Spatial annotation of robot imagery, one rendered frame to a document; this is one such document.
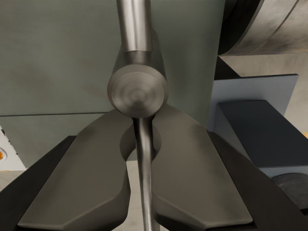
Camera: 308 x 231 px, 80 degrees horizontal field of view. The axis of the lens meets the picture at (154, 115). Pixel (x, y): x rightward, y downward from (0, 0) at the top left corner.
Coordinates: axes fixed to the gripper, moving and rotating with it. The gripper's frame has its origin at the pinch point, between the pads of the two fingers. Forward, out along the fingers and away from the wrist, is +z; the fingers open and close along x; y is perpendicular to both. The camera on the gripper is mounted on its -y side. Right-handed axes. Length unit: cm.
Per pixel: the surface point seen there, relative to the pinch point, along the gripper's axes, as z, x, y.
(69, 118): 7.2, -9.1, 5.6
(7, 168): 7.1, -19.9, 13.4
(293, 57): 133, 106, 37
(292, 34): 13.3, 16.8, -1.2
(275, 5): 10.9, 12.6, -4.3
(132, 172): 133, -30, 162
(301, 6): 11.0, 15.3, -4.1
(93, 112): 7.3, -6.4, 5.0
